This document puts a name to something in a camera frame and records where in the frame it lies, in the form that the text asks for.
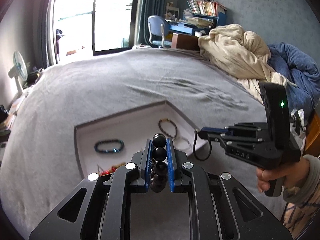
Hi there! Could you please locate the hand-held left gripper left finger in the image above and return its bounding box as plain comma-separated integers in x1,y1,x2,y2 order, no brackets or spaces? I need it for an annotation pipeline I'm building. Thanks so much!
29,139,153,240

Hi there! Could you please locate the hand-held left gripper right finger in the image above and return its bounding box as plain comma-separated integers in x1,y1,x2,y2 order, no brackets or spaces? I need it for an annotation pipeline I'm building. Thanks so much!
166,138,293,240

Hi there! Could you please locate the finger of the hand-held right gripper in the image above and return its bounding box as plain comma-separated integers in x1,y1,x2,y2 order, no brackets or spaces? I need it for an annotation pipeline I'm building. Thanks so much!
199,122,269,133
199,132,267,149

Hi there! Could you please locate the large black bead bracelet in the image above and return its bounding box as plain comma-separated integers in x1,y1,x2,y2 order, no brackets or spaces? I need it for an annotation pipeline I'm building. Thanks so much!
149,133,168,193

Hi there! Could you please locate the black hair tie gold clasp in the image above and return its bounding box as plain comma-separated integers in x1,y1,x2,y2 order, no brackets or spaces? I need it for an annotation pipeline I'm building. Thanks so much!
192,128,212,161

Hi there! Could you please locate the dark red bead bracelet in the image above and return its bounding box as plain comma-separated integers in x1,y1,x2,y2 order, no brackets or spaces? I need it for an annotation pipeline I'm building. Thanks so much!
158,119,178,139

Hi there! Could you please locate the white shallow tray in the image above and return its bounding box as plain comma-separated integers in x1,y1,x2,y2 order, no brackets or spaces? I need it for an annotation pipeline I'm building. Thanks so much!
74,100,209,178

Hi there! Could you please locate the blue bead bracelet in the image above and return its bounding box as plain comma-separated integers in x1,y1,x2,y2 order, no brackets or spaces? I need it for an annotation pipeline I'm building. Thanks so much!
94,139,125,154

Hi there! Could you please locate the multicolour bead bracelet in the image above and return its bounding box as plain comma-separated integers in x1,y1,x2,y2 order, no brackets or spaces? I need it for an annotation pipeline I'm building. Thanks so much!
96,163,125,176

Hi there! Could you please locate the person's right forearm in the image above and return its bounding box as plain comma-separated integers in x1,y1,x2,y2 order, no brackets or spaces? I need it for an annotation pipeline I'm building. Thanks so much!
282,155,320,238

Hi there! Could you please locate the person's right hand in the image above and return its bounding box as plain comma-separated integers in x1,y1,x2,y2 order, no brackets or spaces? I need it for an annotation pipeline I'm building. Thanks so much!
255,155,310,194

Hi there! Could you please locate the crumpled foil packet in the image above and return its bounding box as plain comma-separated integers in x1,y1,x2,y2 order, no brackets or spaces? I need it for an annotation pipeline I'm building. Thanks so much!
290,109,307,140

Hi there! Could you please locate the wooden nightstand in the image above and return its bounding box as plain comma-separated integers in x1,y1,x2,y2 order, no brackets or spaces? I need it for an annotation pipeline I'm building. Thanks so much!
305,112,320,150

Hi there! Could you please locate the blue blanket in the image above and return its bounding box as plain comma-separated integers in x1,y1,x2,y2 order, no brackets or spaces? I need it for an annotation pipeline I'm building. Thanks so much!
266,42,320,115

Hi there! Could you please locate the cream blanket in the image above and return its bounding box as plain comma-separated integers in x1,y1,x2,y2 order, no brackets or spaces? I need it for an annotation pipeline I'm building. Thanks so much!
199,24,295,98

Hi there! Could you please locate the grey bedspread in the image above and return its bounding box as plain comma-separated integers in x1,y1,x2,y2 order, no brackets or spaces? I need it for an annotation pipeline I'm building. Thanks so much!
0,47,300,240

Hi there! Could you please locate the brown wooden cabinet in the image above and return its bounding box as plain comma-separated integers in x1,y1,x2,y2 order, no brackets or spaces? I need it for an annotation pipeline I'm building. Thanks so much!
171,32,200,51

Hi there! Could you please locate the stack of papers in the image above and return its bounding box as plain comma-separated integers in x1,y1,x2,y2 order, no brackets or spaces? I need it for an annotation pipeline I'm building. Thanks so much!
184,15,213,28

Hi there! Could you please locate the blue desk chair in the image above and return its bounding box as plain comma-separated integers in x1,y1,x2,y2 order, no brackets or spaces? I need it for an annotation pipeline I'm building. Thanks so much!
147,15,173,48

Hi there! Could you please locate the row of books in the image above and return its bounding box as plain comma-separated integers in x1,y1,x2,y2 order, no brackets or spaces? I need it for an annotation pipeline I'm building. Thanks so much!
187,0,227,17

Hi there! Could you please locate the grey curtain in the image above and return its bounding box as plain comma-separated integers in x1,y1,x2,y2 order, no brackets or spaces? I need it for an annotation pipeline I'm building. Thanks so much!
37,0,58,68
135,0,168,47

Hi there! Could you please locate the black bag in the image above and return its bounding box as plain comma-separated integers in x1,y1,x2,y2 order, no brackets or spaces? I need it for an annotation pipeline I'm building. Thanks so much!
25,66,44,83

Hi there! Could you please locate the sliding glass door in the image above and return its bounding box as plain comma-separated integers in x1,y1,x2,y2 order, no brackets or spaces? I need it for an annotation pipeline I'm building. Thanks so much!
51,0,137,58

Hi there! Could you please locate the white standing fan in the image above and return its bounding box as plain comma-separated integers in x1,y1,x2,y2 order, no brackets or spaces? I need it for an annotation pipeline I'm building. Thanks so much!
7,51,28,98

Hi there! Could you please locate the white wire rack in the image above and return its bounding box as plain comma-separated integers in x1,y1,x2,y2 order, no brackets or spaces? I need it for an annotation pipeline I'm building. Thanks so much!
165,2,180,20

